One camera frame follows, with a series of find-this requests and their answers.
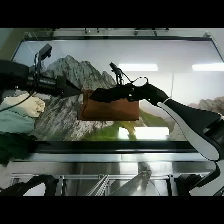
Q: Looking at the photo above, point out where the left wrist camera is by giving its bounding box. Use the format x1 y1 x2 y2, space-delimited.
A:
34 43 54 78

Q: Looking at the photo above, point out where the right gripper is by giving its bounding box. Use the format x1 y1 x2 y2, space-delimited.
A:
113 83 150 103

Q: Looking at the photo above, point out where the brown T-shirt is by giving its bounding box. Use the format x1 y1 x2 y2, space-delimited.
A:
77 88 141 122

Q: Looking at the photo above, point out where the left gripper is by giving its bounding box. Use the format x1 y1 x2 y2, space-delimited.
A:
55 75 74 99

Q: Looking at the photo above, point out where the pale green garment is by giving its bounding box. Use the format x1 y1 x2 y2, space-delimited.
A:
0 107 36 135

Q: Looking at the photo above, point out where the dark green garment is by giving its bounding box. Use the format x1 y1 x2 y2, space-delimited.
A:
0 131 38 167

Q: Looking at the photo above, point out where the cream garment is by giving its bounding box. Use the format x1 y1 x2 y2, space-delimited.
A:
1 92 46 118

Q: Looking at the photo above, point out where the black cable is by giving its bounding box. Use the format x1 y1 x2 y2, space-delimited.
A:
0 89 36 113
121 75 150 89

